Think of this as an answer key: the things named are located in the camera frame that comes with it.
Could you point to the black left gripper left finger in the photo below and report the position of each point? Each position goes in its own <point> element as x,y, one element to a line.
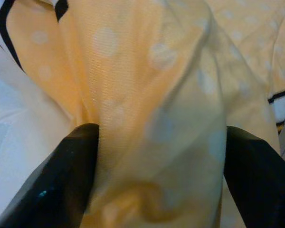
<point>54,180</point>

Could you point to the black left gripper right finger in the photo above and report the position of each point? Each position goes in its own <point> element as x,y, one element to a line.
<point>261,180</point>

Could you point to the white quilted mattress pad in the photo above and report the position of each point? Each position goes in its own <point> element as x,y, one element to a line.
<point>4,142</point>

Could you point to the yellow cartoon egg blanket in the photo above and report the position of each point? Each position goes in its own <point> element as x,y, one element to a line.
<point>145,83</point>

